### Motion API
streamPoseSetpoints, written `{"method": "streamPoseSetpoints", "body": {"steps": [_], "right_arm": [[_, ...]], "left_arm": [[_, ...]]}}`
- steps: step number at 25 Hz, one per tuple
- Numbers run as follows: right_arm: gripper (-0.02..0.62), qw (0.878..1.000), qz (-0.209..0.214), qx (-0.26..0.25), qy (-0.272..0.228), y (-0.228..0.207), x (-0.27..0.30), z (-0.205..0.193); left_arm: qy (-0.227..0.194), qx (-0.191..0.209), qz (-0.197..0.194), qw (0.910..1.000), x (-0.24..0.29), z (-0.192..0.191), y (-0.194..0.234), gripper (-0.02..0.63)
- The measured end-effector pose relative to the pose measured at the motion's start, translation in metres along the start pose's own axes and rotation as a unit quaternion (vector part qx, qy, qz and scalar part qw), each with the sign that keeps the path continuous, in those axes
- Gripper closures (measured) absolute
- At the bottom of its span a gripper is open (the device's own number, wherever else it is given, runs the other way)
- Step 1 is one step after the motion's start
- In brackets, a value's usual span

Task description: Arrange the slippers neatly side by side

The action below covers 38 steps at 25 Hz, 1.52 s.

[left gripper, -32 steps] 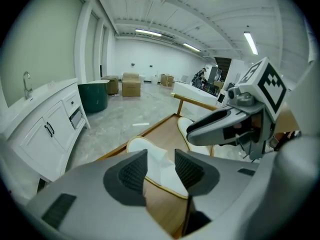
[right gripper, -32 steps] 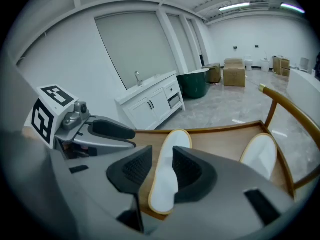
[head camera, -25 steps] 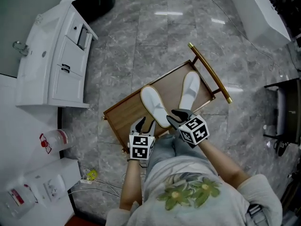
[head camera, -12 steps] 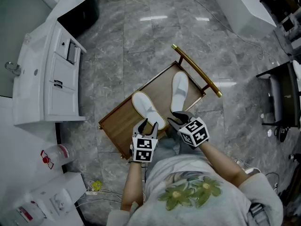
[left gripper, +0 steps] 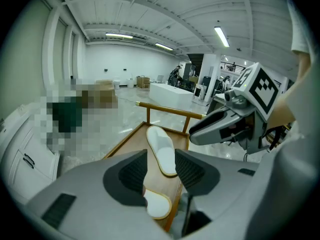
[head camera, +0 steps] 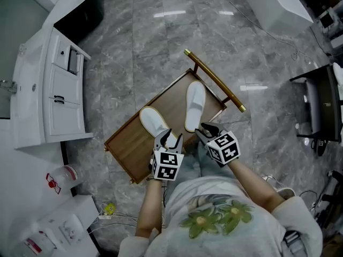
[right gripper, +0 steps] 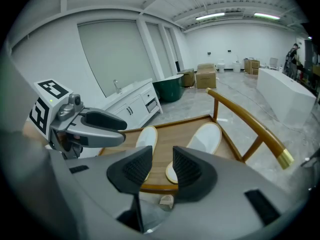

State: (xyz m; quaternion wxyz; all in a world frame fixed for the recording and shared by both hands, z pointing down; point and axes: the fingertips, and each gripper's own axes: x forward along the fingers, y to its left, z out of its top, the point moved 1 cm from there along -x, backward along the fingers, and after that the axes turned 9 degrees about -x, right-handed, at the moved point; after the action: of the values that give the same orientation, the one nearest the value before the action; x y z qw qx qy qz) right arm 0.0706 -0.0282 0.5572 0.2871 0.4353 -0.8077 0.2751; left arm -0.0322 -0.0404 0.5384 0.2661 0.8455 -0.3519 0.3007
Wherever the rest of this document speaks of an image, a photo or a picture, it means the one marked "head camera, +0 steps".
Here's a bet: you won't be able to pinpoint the wooden serving cart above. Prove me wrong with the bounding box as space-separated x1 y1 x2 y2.
103 48 247 185

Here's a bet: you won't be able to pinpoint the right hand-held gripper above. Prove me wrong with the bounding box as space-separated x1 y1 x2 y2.
195 122 241 168

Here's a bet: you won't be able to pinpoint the thin white floor cable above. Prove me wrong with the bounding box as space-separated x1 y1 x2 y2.
199 0 322 69

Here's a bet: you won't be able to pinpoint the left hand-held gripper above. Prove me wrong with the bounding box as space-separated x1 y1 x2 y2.
151 128 185 182

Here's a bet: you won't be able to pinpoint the black side table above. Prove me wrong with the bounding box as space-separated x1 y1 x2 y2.
289 63 343 145

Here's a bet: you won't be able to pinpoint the white power cable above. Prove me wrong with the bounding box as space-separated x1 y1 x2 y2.
88 211 140 236

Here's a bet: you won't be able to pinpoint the grey shoulder strap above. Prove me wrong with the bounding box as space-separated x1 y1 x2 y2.
281 230 308 257

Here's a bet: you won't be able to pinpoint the chrome faucet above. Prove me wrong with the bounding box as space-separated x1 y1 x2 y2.
0 79 18 95

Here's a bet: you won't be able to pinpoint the clear jug with red label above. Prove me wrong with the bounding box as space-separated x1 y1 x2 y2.
16 223 58 257
45 164 79 195

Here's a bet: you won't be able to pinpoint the white block counter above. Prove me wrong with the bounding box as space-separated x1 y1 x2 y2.
235 0 315 35

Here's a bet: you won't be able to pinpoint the white slipper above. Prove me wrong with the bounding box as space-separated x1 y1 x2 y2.
184 80 207 134
139 105 179 150

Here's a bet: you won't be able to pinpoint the yellow green small device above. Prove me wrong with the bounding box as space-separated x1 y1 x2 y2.
102 202 117 216

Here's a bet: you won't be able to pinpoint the person's white shoe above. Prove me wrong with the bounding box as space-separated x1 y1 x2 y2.
275 187 296 201

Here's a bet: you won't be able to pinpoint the white sink cabinet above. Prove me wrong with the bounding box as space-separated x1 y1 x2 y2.
10 26 95 150

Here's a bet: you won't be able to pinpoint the person's light blue jeans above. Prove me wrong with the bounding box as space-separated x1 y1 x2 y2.
183 140 242 187

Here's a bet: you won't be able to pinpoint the white equipment box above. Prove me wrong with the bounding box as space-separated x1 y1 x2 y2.
317 7 342 35

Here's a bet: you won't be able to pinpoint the black tripod stand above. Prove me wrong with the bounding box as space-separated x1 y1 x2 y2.
311 170 343 233

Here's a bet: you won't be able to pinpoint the white low cabinet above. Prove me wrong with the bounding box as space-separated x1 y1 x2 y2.
34 194 100 257

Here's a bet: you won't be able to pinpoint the person's right forearm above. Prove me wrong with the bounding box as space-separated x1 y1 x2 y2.
227 159 286 214

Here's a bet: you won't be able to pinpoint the person's left forearm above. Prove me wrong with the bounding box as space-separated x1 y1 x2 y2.
135 179 165 238

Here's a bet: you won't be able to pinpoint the white socket plate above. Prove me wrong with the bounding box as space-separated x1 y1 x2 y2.
58 214 85 245

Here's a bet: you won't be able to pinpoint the person's white floral shirt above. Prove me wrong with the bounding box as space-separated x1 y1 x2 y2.
117 175 324 257

